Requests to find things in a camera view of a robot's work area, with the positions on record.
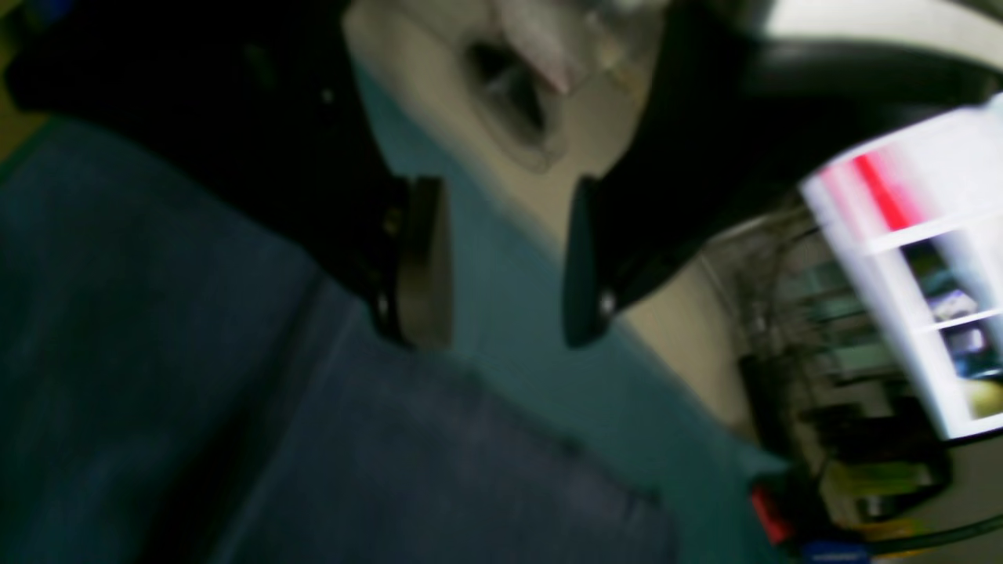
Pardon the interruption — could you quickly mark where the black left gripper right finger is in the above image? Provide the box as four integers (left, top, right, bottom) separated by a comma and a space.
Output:
562, 1, 1002, 349

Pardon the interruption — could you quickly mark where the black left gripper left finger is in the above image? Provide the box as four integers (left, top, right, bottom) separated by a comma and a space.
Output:
5, 1, 454, 349

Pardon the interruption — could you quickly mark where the blue-grey T-shirt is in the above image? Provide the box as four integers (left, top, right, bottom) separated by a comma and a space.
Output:
1, 122, 679, 563

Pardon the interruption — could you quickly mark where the teal table cloth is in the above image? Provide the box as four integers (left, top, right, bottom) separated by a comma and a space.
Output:
0, 67, 792, 564

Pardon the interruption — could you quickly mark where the orange black clamp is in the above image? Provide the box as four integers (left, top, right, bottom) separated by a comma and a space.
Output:
748, 481, 798, 547

